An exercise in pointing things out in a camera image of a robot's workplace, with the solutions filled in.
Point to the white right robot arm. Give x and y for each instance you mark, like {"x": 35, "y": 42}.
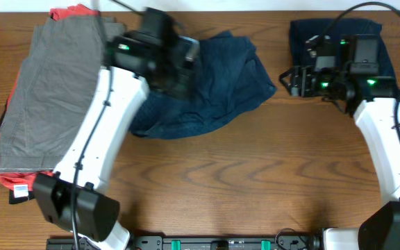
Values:
{"x": 379, "y": 122}

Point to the grey folded shorts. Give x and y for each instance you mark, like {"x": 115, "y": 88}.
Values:
{"x": 53, "y": 92}

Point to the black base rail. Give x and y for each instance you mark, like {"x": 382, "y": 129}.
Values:
{"x": 286, "y": 241}

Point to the navy blue shorts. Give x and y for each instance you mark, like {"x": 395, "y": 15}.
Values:
{"x": 230, "y": 79}

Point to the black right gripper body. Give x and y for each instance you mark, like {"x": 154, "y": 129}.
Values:
{"x": 325, "y": 82}

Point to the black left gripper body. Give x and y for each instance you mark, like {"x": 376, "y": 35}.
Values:
{"x": 173, "y": 73}

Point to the red folded garment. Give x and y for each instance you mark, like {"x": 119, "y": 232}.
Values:
{"x": 13, "y": 178}

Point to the folded dark navy garment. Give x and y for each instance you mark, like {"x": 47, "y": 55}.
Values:
{"x": 341, "y": 34}

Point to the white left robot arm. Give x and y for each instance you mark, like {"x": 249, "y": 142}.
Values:
{"x": 74, "y": 196}

